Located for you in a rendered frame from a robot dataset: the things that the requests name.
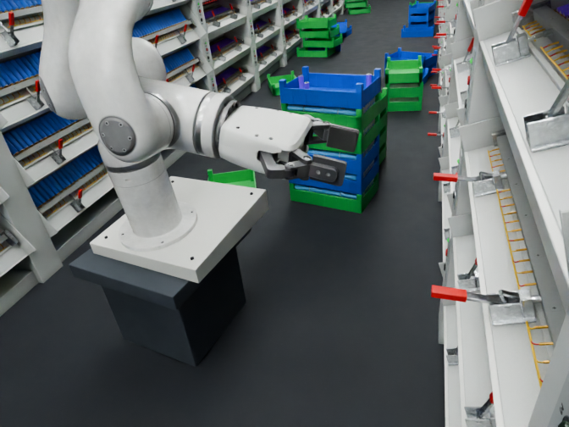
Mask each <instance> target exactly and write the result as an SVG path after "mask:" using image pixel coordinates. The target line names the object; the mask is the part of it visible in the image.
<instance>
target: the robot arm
mask: <svg viewBox="0 0 569 427"><path fill-rule="evenodd" d="M41 5H42V10H43V18H44V31H43V40H42V46H41V56H40V64H39V83H40V88H41V93H42V95H43V97H44V99H45V101H46V103H47V106H48V107H49V108H50V110H51V111H52V112H54V113H55V114H56V115H58V116H60V117H62V118H64V119H73V120H76V119H86V118H88V119H89V120H90V122H91V125H92V127H93V129H94V131H95V132H96V134H97V137H98V138H99V140H98V143H97V146H98V150H99V153H100V155H101V158H102V161H103V163H104V165H105V167H106V170H107V172H108V175H109V177H110V179H111V181H112V183H113V187H114V189H115V191H116V193H117V195H118V197H119V200H120V202H121V204H122V207H123V209H124V212H125V214H126V216H127V220H126V221H125V222H124V223H123V224H122V225H121V227H120V229H119V239H120V241H121V243H122V245H123V246H124V247H126V248H128V249H130V250H133V251H138V252H148V251H154V250H158V249H162V248H165V247H168V246H170V245H173V244H175V243H176V242H177V241H180V240H181V239H183V238H184V237H186V236H187V235H188V234H189V233H190V232H191V231H192V230H193V228H194V227H195V225H196V222H197V214H196V210H195V209H194V208H193V207H192V206H191V205H190V204H189V203H186V202H179V201H177V199H176V196H175V194H174V190H173V187H172V185H171V182H170V179H169V177H168V172H167V170H166V167H165V164H164V161H163V157H162V155H161V153H160V152H161V151H163V150H167V149H177V150H182V151H186V152H189V153H195V154H200V155H203V156H207V157H210V158H216V159H220V158H223V159H225V160H227V161H229V162H231V163H233V164H237V165H239V166H241V167H244V168H247V169H251V170H254V171H256V172H259V173H263V174H265V175H266V177H267V178H268V179H285V180H293V179H298V178H299V179H300V180H315V181H319V182H323V183H326V184H330V185H334V186H342V185H343V182H344V178H345V171H346V167H347V162H346V161H343V160H339V159H335V158H329V157H324V156H321V155H317V154H313V157H310V156H309V155H307V153H308V149H309V147H308V145H309V144H319V143H326V147H332V148H336V149H339V150H343V151H347V152H351V153H353V152H355V150H356V144H357V140H358V137H359V130H358V129H353V128H350V127H345V126H341V125H334V124H331V123H330V122H328V121H322V120H321V119H319V118H316V119H315V118H314V117H312V116H311V115H309V114H303V115H300V114H293V113H290V112H285V111H280V110H275V109H270V108H258V107H250V106H242V105H241V103H240V102H239V101H236V100H234V98H233V97H232V96H230V95H226V94H224V93H222V92H220V93H218V92H214V91H206V90H202V89H198V88H194V87H189V86H182V85H178V84H174V83H170V82H167V81H166V78H167V75H166V69H165V64H164V61H163V58H162V57H161V55H160V53H159V51H158V50H157V49H156V48H155V47H154V46H153V45H152V44H151V43H150V42H148V41H146V40H144V39H141V38H139V37H132V32H133V28H134V25H135V22H137V21H138V20H140V19H142V18H143V17H144V16H146V15H147V13H148V12H149V11H150V9H151V8H152V5H153V0H41ZM313 132H314V133H315V134H316V135H317V136H313ZM309 176H310V179H309Z"/></svg>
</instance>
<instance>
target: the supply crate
mask: <svg viewBox="0 0 569 427"><path fill-rule="evenodd" d="M302 75H303V79H304V82H306V81H307V82H309V86H310V89H299V79H298V77H296V78H295V79H294V80H292V81H290V82H288V83H287V84H286V80H284V79H281V80H279V91H280V100H281V103H288V104H300V105H312V106H323V107H334V108H356V109H362V108H363V107H364V106H366V105H367V104H368V103H369V102H370V101H371V100H372V99H373V98H374V97H375V96H376V95H377V94H378V93H379V92H380V91H381V69H378V68H376V69H375V70H374V75H372V83H371V84H370V85H369V86H368V87H367V88H366V75H347V74H324V73H309V67H308V66H303V67H302Z"/></svg>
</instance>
